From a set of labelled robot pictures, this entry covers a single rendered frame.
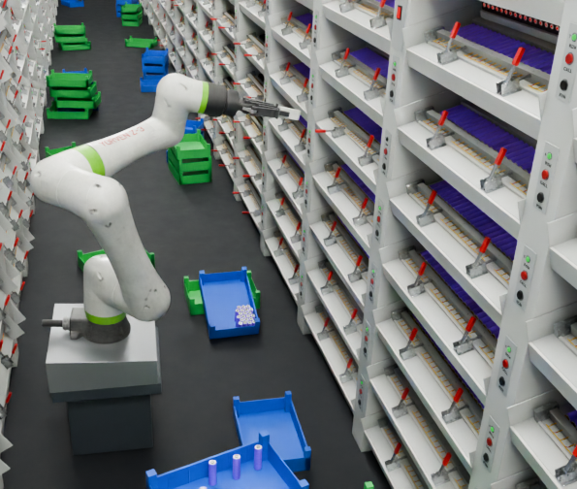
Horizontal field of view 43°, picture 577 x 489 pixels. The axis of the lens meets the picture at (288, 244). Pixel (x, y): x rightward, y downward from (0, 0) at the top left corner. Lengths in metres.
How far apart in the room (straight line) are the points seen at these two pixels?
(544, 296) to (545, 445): 0.30
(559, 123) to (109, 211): 1.04
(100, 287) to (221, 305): 0.98
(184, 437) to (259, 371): 0.44
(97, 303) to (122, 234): 0.40
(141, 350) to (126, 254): 0.42
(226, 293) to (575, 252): 2.00
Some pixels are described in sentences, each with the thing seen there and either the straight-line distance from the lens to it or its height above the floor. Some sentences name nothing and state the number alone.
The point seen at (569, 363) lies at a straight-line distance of 1.41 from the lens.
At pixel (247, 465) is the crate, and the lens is 1.82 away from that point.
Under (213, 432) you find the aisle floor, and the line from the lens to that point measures 2.52.
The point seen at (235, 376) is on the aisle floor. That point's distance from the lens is 2.76.
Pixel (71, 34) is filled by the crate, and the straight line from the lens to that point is 8.30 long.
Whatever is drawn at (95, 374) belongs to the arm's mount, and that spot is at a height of 0.33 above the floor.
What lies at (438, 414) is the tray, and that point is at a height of 0.49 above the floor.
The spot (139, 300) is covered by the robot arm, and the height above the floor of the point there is 0.60.
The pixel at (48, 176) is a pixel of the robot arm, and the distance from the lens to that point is 1.91.
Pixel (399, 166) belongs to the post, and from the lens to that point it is 1.97.
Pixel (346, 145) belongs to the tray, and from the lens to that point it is 2.37.
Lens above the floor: 1.65
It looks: 26 degrees down
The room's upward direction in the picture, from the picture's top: 3 degrees clockwise
